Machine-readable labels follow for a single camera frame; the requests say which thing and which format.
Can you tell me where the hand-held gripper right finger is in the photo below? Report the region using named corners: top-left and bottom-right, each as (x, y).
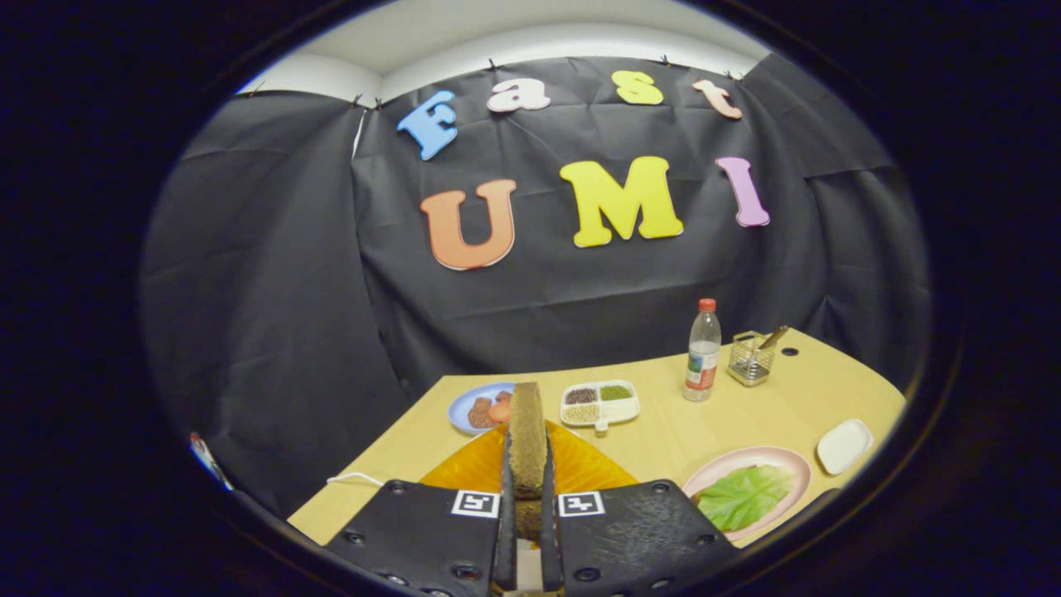
top-left (539, 419), bottom-right (743, 597)

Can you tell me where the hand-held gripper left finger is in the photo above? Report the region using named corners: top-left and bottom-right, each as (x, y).
top-left (325, 419), bottom-right (519, 597)

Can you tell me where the brown bread slice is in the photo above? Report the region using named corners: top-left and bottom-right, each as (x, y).
top-left (507, 381), bottom-right (548, 544)

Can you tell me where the green lettuce leaf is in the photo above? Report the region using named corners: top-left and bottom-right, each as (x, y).
top-left (695, 464), bottom-right (795, 533)

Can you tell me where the blue plate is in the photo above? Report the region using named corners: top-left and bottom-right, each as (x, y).
top-left (448, 382), bottom-right (519, 436)

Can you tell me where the white divided seed dish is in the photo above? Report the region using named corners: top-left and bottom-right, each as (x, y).
top-left (560, 380), bottom-right (642, 434)

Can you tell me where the clear red-capped water bottle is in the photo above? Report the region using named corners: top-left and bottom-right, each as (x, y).
top-left (684, 298), bottom-right (723, 403)

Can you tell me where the pink plate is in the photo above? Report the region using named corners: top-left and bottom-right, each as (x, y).
top-left (682, 446), bottom-right (813, 544)

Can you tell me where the small white square plate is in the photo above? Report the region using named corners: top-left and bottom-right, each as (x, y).
top-left (816, 419), bottom-right (874, 477)

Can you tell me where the wire mesh utensil holder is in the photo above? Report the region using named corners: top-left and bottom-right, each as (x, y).
top-left (728, 331), bottom-right (777, 388)

